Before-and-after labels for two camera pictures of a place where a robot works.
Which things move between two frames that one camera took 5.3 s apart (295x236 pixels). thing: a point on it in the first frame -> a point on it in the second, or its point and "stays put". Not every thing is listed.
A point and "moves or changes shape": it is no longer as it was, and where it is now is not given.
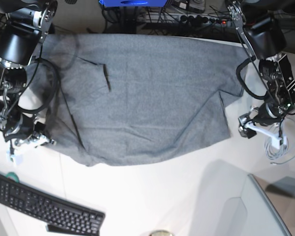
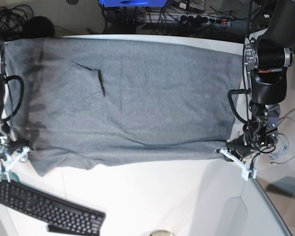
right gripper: x=269 y=112 -> x=240 y=147
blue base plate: x=133 y=3 stays put
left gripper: x=21 y=126 -> x=11 y=147
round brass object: x=162 y=232 stays put
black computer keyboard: x=64 y=217 stays put
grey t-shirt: x=138 y=99 moves or changes shape
